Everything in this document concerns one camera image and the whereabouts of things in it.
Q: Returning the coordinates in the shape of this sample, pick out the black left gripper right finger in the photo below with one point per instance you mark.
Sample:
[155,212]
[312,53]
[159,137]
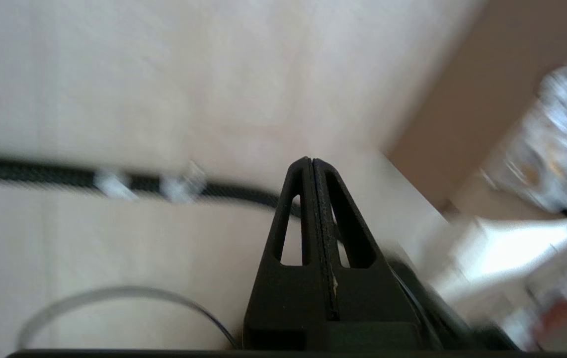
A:
[367,298]

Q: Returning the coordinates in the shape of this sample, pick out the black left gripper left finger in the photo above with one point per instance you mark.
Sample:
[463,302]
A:
[288,298]

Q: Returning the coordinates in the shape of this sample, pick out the black robot torso base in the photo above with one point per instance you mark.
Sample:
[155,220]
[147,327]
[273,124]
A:
[442,308]

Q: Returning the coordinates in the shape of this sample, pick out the brown cardboard shoe box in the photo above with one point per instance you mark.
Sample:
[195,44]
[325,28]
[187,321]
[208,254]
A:
[452,99]

